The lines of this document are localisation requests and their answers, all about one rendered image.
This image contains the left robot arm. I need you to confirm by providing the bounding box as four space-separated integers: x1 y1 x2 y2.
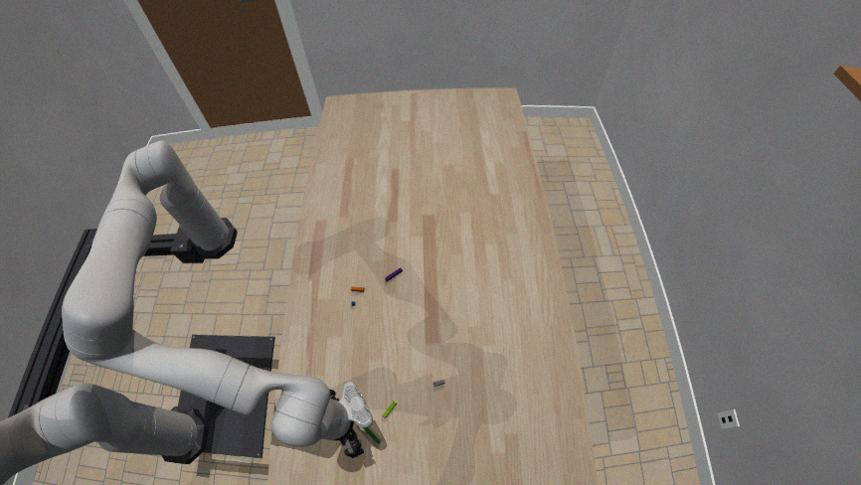
62 141 373 447

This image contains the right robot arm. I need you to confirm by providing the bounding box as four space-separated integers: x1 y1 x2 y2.
0 384 197 485

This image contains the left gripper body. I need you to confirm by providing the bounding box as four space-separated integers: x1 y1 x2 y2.
334 421 354 442

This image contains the purple rod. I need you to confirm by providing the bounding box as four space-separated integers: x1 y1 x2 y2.
385 268 403 281

